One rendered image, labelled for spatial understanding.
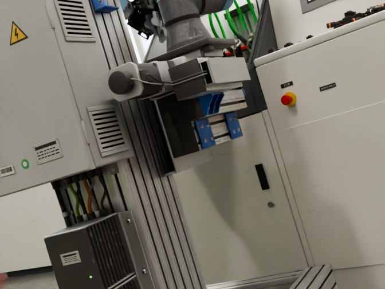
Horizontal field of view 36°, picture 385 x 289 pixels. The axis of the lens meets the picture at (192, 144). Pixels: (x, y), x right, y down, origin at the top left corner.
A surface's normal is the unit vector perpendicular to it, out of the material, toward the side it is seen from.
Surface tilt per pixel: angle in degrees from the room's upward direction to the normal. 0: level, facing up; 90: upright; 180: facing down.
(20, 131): 90
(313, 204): 90
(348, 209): 90
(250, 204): 90
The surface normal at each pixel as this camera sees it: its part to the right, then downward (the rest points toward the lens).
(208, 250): -0.56, 0.18
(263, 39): 0.77, -0.23
